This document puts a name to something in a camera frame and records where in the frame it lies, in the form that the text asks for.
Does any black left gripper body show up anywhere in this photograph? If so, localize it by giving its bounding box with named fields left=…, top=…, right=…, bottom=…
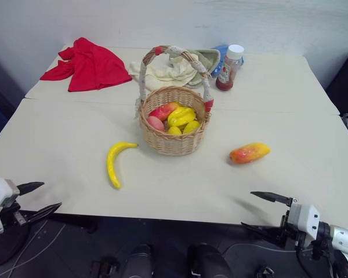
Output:
left=0, top=202, right=28, bottom=230

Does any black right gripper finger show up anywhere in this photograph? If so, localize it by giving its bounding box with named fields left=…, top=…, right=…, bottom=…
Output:
left=240, top=222, right=284, bottom=242
left=250, top=191, right=293, bottom=207

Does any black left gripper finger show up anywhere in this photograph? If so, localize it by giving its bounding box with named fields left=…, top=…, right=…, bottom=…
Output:
left=17, top=181, right=45, bottom=196
left=23, top=202, right=63, bottom=224

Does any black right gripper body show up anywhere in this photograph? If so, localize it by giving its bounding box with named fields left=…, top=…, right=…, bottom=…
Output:
left=280, top=210, right=309, bottom=250

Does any yellow toy star fruit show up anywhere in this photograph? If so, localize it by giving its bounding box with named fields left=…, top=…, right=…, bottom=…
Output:
left=167, top=107, right=197, bottom=127

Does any orange yellow toy mango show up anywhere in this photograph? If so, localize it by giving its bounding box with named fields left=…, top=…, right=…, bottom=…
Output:
left=229, top=142, right=271, bottom=165

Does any dark rounded shape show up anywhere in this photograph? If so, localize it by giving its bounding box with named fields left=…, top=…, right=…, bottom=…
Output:
left=187, top=243, right=230, bottom=278
left=124, top=244, right=155, bottom=278

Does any yellow toy banana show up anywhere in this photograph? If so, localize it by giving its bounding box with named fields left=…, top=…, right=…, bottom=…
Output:
left=106, top=141, right=139, bottom=190

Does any ketchup bottle with white cap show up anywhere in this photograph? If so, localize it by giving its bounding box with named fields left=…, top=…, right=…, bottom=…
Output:
left=215, top=44, right=245, bottom=92

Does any red cloth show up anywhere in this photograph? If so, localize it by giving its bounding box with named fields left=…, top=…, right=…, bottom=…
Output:
left=39, top=36, right=133, bottom=93

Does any pink toy peach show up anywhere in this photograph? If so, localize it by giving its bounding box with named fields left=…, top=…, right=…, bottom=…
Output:
left=147, top=116, right=165, bottom=132

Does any red yellow toy apple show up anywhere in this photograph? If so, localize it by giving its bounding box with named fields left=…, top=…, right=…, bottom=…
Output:
left=148, top=102, right=182, bottom=122

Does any blue cloth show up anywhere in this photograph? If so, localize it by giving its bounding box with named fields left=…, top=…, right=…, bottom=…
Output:
left=210, top=45, right=246, bottom=78

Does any cream towel with green trim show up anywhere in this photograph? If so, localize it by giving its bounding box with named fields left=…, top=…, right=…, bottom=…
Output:
left=129, top=49, right=221, bottom=89

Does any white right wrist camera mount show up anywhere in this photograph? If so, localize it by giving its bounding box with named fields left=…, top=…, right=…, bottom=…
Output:
left=287, top=203, right=321, bottom=234

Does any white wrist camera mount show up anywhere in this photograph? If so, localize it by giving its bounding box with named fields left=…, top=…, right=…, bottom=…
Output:
left=287, top=203, right=321, bottom=234
left=0, top=173, right=20, bottom=236

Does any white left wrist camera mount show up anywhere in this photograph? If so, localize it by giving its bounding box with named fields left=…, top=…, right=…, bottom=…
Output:
left=0, top=173, right=20, bottom=236

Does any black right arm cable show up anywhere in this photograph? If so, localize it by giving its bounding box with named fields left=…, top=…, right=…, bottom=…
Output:
left=296, top=244, right=348, bottom=278

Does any wicker basket with wrapped handle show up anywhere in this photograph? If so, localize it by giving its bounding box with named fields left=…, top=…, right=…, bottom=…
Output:
left=133, top=45, right=215, bottom=156

